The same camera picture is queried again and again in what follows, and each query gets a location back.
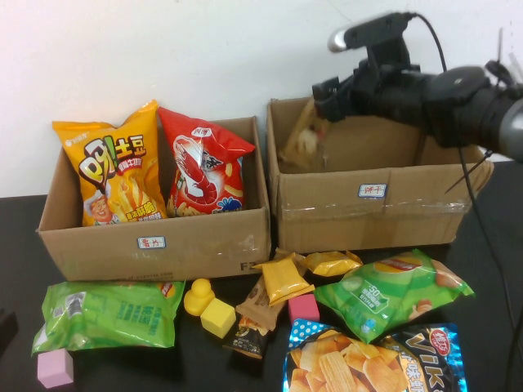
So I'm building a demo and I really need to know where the cardboard box with red-lettered label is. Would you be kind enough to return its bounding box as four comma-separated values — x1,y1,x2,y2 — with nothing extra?
37,116,272,282

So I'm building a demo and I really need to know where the yellow rubber duck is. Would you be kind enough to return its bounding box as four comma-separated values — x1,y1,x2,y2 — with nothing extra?
183,278,217,318

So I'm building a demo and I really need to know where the green chips bag barcode side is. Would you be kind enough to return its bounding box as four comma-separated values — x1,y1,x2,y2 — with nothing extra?
31,278,187,354

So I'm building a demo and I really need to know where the taped cardboard box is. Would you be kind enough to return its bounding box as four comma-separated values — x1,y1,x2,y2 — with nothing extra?
265,96,494,256

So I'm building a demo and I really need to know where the black camera cable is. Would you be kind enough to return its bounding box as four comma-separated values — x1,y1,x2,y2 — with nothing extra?
408,11,523,392

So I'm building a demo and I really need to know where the yellow small snack packet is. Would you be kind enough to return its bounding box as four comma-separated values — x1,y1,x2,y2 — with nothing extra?
305,250,364,275
252,252,315,307

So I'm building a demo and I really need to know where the white sticker red writing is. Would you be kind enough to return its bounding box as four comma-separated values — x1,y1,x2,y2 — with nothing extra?
359,184,388,200
137,235,168,250

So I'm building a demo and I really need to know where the black small snack packet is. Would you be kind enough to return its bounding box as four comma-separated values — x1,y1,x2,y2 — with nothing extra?
222,316,270,360

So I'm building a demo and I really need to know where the magenta foam cube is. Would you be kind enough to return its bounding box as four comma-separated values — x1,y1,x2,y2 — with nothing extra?
288,293,320,326

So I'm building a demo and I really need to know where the yellow foam cube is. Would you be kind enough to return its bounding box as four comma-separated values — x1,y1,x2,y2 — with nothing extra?
199,296,237,339

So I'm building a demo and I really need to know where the green cucumber chips bag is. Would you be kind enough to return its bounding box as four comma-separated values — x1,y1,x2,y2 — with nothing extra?
313,247,476,345

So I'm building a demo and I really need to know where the blue ridged chips bag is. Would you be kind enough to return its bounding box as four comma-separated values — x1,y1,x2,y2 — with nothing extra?
281,318,465,392

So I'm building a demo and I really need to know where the yellow potato fries snack bag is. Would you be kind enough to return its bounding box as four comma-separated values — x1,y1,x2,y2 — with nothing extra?
51,99,168,228

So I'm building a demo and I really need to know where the tan small snack packet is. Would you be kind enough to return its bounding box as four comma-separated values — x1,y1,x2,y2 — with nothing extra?
272,247,306,271

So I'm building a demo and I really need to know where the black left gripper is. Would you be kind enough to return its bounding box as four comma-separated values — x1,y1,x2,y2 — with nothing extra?
0,312,18,356

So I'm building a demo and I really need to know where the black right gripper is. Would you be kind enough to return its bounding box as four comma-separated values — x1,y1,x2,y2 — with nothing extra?
312,60,430,123

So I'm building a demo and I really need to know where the red shrimp snack bag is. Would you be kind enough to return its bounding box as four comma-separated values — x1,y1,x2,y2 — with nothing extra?
158,106,257,218

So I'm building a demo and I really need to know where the light pink foam cube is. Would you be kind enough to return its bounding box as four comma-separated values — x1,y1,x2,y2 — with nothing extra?
36,347,75,389

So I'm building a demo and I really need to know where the brown chocolate biscuit packet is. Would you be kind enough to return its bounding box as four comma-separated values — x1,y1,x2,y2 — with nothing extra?
235,275,288,332

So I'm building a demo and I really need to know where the long brown biscuit packet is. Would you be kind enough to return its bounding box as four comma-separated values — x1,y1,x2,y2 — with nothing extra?
279,100,330,164

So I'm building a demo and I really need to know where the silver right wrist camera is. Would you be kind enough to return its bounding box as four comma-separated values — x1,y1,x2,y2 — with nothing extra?
328,11,412,73

